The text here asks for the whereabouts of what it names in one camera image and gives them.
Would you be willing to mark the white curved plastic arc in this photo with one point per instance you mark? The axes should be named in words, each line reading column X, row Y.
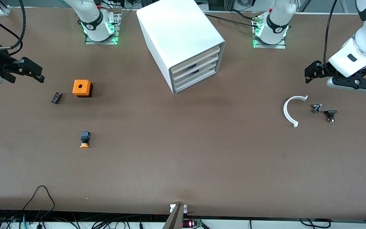
column 285, row 109

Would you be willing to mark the aluminium frame profile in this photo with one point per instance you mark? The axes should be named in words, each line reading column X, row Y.
column 4, row 9

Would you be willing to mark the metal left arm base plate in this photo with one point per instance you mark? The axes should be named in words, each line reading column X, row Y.
column 272, row 46

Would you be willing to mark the device with red display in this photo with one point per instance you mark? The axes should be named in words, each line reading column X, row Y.
column 191, row 224

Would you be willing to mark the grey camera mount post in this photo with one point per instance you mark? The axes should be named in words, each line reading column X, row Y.
column 175, row 219

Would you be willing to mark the yellow push button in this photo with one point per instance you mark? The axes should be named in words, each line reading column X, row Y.
column 85, row 138

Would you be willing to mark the small grey metal part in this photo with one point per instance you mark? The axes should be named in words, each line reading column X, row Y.
column 316, row 108

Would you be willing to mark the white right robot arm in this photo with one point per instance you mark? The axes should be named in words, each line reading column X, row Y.
column 94, row 19

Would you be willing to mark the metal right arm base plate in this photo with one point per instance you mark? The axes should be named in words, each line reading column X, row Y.
column 100, row 42

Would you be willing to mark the orange box with hole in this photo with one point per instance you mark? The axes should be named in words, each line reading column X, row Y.
column 81, row 87

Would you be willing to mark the small black contact block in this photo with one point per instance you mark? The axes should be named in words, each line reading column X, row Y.
column 57, row 97

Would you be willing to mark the small black knob part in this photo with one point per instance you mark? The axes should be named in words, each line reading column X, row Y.
column 330, row 113

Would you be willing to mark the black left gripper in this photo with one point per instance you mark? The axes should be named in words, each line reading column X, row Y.
column 319, row 71

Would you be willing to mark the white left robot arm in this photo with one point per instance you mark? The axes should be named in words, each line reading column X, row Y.
column 364, row 47

